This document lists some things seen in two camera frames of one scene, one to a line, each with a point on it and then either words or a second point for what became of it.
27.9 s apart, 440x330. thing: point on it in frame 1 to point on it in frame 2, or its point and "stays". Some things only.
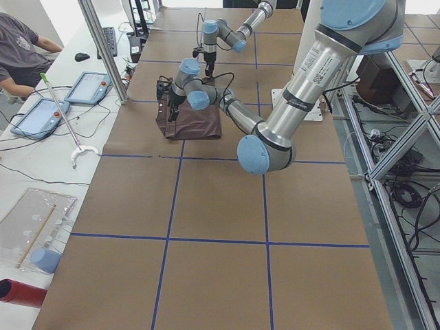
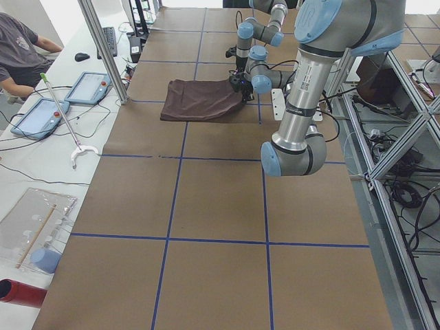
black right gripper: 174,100 to 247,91
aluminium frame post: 106,49 stays
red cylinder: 12,291 stays
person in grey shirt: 25,58 stays
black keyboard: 110,36 stays
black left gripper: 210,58 to 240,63
